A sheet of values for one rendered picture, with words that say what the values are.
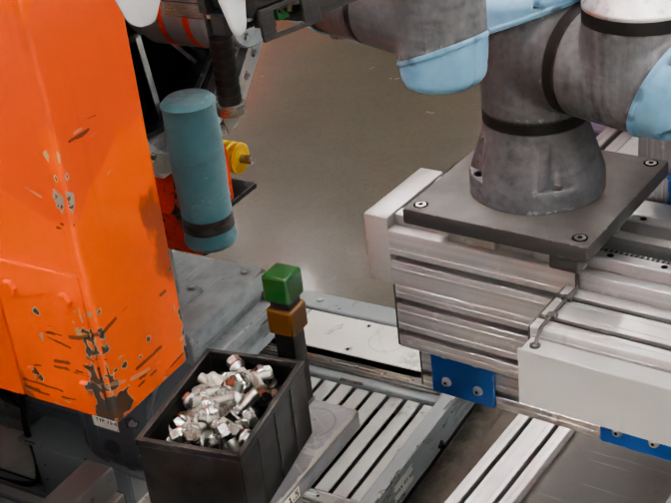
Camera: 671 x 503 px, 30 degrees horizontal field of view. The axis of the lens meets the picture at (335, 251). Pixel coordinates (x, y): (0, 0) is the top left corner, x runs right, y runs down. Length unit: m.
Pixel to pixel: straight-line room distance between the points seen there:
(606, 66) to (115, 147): 0.61
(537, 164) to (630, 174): 0.14
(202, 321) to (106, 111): 0.93
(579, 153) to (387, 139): 2.22
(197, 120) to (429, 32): 0.99
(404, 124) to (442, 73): 2.62
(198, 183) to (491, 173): 0.74
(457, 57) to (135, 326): 0.73
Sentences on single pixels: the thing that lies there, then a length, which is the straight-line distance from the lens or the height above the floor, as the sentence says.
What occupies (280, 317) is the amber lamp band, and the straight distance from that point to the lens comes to 1.63.
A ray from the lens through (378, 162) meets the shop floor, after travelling 3.43.
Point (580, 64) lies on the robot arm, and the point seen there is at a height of 1.00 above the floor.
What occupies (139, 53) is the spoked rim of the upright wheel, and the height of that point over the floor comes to 0.75.
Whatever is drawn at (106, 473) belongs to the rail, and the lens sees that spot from 1.78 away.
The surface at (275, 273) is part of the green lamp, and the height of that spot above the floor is 0.66.
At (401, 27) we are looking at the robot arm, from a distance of 1.03.
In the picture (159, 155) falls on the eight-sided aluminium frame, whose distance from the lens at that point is 2.09.
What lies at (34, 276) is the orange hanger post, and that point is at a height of 0.73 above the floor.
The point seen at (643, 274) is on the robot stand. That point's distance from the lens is 1.36.
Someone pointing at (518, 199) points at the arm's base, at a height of 0.84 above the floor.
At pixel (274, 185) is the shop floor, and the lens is 3.37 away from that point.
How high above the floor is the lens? 1.46
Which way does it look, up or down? 29 degrees down
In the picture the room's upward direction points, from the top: 7 degrees counter-clockwise
